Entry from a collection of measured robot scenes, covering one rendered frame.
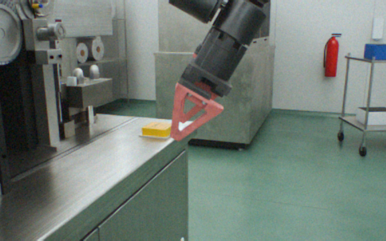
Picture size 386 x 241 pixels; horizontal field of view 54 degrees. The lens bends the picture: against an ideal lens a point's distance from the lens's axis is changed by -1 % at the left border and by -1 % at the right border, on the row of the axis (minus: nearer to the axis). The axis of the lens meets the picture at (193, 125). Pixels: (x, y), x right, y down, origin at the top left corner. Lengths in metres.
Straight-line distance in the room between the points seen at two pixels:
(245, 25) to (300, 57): 4.78
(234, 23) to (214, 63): 0.06
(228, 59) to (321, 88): 4.82
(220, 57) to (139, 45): 5.39
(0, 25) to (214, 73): 0.53
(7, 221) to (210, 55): 0.40
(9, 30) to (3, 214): 0.42
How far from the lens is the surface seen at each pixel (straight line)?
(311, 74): 5.30
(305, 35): 5.27
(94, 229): 0.77
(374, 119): 4.01
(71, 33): 1.66
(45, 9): 0.99
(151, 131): 1.02
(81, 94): 1.07
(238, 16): 0.52
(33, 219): 0.65
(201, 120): 0.50
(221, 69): 0.52
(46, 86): 0.95
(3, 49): 0.92
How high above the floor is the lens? 1.19
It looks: 15 degrees down
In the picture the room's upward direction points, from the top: straight up
